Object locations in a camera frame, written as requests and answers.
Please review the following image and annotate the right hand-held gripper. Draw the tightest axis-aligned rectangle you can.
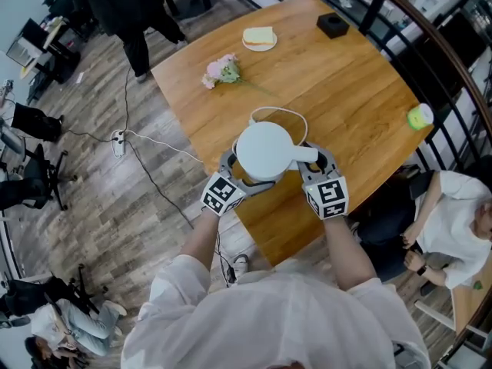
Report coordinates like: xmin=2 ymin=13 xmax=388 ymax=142
xmin=298 ymin=142 xmax=350 ymax=221

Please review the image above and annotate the white power strip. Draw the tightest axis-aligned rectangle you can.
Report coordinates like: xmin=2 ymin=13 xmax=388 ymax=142
xmin=110 ymin=128 xmax=128 ymax=159

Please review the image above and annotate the black office chair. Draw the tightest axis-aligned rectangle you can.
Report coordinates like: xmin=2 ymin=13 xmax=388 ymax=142
xmin=0 ymin=262 xmax=109 ymax=328
xmin=42 ymin=0 xmax=76 ymax=21
xmin=0 ymin=143 xmax=78 ymax=212

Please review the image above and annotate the white electric kettle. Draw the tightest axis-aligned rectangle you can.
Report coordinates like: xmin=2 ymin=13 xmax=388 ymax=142
xmin=234 ymin=121 xmax=321 ymax=183

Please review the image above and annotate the white floor cable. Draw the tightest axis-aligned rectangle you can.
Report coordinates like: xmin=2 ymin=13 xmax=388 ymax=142
xmin=125 ymin=131 xmax=204 ymax=165

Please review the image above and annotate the person's white shirt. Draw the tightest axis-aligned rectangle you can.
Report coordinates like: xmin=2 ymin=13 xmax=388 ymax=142
xmin=121 ymin=254 xmax=432 ymax=369

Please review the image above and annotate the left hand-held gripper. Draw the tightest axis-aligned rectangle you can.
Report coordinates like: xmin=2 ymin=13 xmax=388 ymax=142
xmin=200 ymin=148 xmax=278 ymax=218

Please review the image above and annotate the black square box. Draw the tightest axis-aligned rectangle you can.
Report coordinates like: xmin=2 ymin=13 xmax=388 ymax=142
xmin=316 ymin=12 xmax=351 ymax=39

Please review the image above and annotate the bread slice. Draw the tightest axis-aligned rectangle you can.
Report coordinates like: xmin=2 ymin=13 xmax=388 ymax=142
xmin=242 ymin=25 xmax=275 ymax=46

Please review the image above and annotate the green and white canister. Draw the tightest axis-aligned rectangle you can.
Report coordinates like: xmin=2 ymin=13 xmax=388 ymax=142
xmin=406 ymin=102 xmax=435 ymax=131

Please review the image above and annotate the black floor cable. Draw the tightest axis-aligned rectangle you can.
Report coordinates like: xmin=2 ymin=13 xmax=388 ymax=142
xmin=121 ymin=65 xmax=133 ymax=134
xmin=213 ymin=229 xmax=237 ymax=288
xmin=57 ymin=126 xmax=118 ymax=145
xmin=125 ymin=139 xmax=196 ymax=231

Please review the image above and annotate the person's white shoe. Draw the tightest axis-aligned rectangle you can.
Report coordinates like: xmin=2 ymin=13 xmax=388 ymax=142
xmin=228 ymin=253 xmax=251 ymax=284

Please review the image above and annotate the person's left forearm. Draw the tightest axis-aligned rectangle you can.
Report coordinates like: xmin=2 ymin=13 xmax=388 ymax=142
xmin=179 ymin=207 xmax=221 ymax=273

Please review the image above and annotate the pink flower bouquet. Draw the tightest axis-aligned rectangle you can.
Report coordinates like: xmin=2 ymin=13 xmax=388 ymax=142
xmin=201 ymin=53 xmax=276 ymax=98

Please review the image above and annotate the person's right forearm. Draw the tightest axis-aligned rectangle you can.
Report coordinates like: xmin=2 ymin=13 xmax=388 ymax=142
xmin=321 ymin=216 xmax=378 ymax=292

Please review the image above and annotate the black desk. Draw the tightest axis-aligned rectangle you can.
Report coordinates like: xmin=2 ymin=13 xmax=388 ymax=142
xmin=5 ymin=13 xmax=83 ymax=86

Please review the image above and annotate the small wooden table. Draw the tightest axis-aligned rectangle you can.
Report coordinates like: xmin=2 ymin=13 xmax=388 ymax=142
xmin=449 ymin=258 xmax=492 ymax=334

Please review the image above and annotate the sandwich on white plate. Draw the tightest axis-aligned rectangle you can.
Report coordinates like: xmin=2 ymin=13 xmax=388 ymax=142
xmin=241 ymin=28 xmax=278 ymax=53

